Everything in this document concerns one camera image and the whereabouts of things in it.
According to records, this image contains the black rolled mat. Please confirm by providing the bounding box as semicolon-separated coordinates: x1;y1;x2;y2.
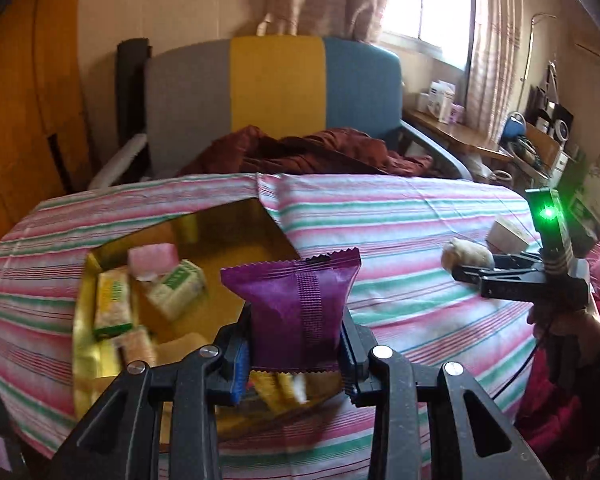
115;38;154;182

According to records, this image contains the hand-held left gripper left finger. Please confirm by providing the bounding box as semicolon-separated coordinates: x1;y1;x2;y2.
45;321;253;480

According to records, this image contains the yellow green rice cracker packet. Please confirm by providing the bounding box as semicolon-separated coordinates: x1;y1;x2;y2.
93;269;134;342

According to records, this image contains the gold metal tin box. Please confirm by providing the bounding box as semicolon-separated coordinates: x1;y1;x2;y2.
72;197;347;442

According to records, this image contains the small beige box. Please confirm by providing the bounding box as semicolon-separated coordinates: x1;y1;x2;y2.
487;215;532;252

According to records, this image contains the white carton box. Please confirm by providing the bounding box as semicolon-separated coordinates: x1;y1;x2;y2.
426;80;456;122

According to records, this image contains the wooden wardrobe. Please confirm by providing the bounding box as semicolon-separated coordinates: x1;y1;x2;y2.
0;0;92;261

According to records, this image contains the clear bun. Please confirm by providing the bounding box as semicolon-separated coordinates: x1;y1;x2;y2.
440;238;496;271

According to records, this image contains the green white snack box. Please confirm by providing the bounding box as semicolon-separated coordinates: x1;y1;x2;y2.
145;259;207;322

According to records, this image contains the striped tablecloth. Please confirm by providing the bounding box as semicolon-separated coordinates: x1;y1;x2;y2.
0;172;552;480

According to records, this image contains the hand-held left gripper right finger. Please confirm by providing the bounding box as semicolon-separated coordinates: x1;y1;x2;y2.
337;309;551;480

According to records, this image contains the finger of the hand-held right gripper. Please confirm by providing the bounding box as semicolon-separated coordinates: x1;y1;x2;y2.
493;252;549;274
451;265;549;301

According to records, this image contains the purple snack packet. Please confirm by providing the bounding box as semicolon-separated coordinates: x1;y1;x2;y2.
220;248;362;374

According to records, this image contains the wooden side desk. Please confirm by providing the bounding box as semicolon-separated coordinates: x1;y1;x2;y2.
402;107;514;167

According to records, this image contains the grey yellow blue sofa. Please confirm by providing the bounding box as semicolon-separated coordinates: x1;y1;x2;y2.
86;35;474;192

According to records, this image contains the pink snack packet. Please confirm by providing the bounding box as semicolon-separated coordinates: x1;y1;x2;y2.
127;242;180;281

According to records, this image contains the maroon cloth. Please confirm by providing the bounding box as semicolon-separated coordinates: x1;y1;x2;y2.
176;125;434;179

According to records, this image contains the red clothing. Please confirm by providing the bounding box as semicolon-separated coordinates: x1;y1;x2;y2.
512;232;600;480

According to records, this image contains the white foam piece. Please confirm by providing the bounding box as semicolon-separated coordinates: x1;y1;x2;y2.
86;132;149;192

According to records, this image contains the black cable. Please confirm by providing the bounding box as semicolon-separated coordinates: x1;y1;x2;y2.
494;310;552;403

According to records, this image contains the person's right hand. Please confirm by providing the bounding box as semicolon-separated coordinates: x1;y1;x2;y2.
527;301;600;366

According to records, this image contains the blue jug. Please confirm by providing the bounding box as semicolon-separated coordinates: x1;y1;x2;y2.
499;111;529;152

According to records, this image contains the cluttered storage shelf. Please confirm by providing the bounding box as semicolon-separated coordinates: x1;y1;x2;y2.
524;60;577;178

